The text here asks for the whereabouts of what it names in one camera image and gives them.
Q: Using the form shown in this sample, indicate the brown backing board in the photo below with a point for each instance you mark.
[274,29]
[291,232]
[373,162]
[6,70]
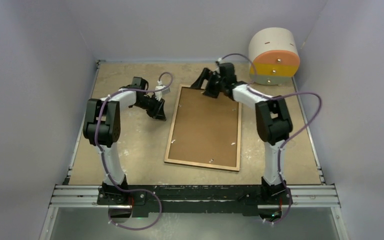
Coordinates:
[205,129]

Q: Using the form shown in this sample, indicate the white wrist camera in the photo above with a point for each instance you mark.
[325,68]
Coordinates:
[218,63]
[160,90]

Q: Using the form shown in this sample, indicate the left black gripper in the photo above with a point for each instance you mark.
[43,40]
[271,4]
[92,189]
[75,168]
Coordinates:
[158,112]

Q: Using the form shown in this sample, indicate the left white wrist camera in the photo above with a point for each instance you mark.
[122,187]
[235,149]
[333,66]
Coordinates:
[160,90]

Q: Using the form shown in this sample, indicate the black wooden picture frame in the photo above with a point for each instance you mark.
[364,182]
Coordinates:
[167,155]

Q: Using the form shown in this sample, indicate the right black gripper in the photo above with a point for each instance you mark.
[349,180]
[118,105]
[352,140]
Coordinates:
[210,76]

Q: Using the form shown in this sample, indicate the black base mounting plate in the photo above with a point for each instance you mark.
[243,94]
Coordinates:
[247,200]

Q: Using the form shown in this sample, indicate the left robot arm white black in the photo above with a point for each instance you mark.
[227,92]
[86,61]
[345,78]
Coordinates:
[102,126]

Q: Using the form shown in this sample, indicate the aluminium rail frame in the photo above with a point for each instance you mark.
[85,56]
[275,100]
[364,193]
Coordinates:
[303,196]

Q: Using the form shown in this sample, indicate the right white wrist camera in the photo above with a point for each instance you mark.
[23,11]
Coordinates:
[218,63]

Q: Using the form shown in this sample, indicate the round cream drawer cabinet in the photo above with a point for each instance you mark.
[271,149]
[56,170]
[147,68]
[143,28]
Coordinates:
[274,55]

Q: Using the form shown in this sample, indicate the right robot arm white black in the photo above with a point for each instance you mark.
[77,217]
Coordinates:
[273,121]

